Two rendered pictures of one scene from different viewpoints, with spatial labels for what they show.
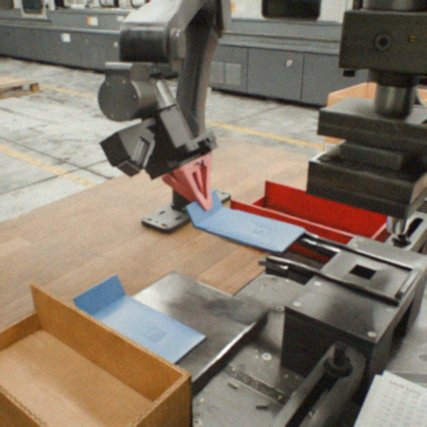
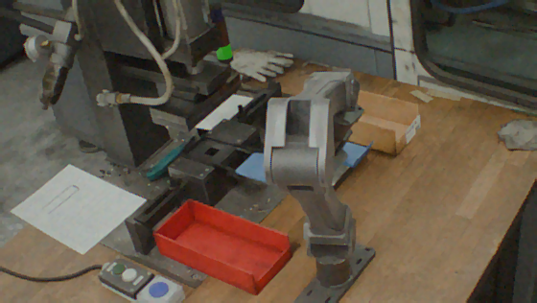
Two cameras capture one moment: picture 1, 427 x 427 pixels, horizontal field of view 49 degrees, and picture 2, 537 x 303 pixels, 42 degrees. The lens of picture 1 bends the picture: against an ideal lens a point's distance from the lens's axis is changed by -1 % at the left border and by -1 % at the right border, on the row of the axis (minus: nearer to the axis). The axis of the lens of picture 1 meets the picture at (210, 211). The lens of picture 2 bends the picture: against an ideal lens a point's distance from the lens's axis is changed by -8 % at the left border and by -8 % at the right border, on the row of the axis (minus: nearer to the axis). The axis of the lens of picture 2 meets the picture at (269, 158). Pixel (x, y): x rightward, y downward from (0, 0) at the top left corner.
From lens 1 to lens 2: 191 cm
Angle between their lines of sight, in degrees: 119
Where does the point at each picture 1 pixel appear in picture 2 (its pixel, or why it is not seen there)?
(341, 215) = (191, 256)
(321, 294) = (239, 135)
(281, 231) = (251, 167)
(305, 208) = (219, 270)
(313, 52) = not seen: outside the picture
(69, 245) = (423, 217)
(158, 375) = not seen: hidden behind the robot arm
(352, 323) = (229, 124)
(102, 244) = (396, 222)
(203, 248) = not seen: hidden behind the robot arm
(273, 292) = (262, 198)
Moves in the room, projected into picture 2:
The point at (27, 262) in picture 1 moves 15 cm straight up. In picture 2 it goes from (441, 196) to (440, 137)
